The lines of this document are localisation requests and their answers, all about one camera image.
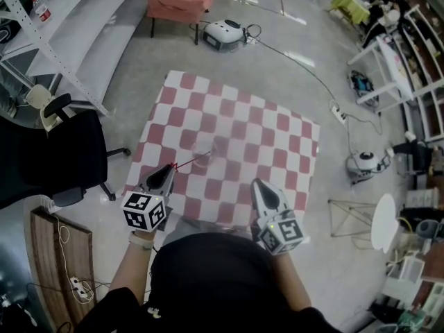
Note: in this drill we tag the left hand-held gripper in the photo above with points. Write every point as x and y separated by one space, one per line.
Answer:
142 212

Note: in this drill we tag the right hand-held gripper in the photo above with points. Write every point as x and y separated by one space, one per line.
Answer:
282 236

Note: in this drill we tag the thin red stick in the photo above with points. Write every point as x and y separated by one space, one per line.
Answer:
190 160

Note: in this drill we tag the clear drinking glass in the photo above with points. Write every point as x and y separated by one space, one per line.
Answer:
204 154

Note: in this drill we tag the person's right forearm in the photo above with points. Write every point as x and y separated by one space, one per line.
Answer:
291 279

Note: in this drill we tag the person's left forearm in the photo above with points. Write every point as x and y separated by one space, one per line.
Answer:
130 272

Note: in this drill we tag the white wristband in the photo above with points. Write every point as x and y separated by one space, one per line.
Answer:
140 242

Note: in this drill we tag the red white checkered tablecloth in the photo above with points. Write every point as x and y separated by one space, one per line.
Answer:
243 134

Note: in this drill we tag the person's black shirt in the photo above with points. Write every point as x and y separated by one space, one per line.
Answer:
215 283

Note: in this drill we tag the grey white domed appliance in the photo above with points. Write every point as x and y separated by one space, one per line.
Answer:
362 165

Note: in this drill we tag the black office chair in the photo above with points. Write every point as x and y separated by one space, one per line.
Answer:
48 158

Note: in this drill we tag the white power strip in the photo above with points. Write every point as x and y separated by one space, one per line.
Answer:
339 114
79 286

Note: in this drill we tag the white round side table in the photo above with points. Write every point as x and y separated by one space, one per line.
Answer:
383 220

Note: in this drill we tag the wooden board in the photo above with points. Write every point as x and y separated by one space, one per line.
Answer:
55 262

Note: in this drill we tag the white metal shelving rack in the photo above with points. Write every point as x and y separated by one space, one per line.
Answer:
69 40

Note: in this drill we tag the pink armchair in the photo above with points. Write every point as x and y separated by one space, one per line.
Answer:
180 3

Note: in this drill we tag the white shelving unit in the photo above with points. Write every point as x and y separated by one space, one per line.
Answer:
428 82

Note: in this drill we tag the red label bottle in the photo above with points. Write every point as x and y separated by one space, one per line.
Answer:
42 10

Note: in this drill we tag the yellow green tablecloth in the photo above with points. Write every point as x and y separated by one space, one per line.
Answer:
350 7

